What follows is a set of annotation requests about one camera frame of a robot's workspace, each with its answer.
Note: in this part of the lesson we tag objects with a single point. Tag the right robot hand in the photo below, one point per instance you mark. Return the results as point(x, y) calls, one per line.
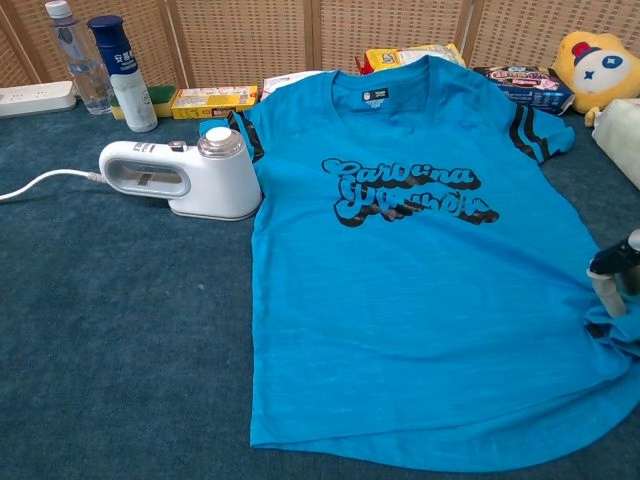
point(620, 265)

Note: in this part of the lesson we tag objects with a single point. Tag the blue Carolina Panthers shirt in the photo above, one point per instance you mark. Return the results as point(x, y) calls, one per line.
point(410, 310)

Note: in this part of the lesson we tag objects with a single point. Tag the white handheld garment steamer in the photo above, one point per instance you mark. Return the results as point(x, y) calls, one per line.
point(220, 185)

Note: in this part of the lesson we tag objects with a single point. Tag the long white cotton pad pack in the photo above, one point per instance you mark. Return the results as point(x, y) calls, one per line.
point(620, 135)

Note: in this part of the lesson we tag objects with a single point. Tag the yellow plush toy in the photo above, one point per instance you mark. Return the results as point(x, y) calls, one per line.
point(600, 70)

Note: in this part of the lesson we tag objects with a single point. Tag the dark sanitary pad package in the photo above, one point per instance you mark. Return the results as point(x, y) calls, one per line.
point(530, 87)

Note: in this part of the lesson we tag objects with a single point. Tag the yellow snack bag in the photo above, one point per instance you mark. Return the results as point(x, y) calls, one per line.
point(400, 56)

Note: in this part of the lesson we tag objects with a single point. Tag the red snack packet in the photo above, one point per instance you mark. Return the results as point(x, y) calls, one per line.
point(361, 65)

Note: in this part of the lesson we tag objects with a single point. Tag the pink and white packet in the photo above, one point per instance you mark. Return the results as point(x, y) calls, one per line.
point(285, 82)

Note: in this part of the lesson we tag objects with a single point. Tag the yellow cardboard box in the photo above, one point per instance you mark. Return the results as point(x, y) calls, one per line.
point(215, 100)

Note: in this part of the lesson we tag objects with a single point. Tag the woven rattan folding screen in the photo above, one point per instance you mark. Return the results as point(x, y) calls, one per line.
point(240, 40)

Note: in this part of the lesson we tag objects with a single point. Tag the green and yellow sponge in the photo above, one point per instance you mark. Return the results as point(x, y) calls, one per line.
point(162, 97)

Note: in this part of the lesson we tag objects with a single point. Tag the dark teal carpet mat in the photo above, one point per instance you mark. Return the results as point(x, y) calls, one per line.
point(125, 325)

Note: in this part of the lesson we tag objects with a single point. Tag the white bottle with blue cap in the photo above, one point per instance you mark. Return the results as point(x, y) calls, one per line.
point(130, 90)

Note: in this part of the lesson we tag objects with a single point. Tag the clear plastic water bottle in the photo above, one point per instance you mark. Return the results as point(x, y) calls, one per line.
point(82, 65)

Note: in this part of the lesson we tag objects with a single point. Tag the white power strip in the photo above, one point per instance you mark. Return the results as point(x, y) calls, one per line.
point(35, 97)

